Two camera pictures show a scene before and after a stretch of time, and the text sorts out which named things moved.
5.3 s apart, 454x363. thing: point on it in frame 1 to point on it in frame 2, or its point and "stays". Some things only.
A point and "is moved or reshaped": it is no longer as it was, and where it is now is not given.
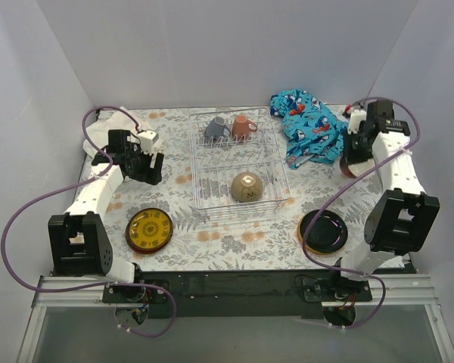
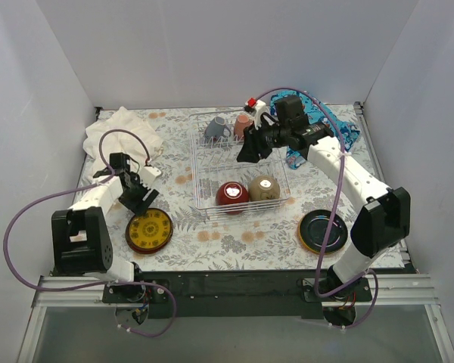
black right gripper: (352, 147) to (257, 138)
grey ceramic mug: (215, 128) stays
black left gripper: (153, 169) to (135, 194)
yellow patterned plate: (147, 230) stays
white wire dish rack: (238, 173) stays
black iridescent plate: (328, 234) stays
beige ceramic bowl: (247, 187) to (264, 187)
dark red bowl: (344, 167) is moved or reshaped
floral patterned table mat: (230, 199) stays
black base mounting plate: (239, 293) stays
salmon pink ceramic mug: (240, 127) stays
